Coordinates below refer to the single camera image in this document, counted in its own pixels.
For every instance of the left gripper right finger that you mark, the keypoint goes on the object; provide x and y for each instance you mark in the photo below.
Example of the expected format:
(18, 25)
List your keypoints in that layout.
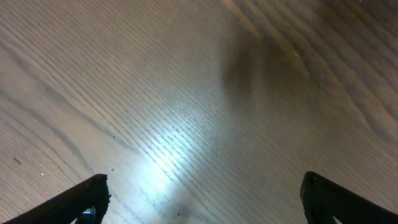
(327, 202)

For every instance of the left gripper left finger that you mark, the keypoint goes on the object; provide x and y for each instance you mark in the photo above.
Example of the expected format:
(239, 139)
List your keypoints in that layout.
(87, 202)

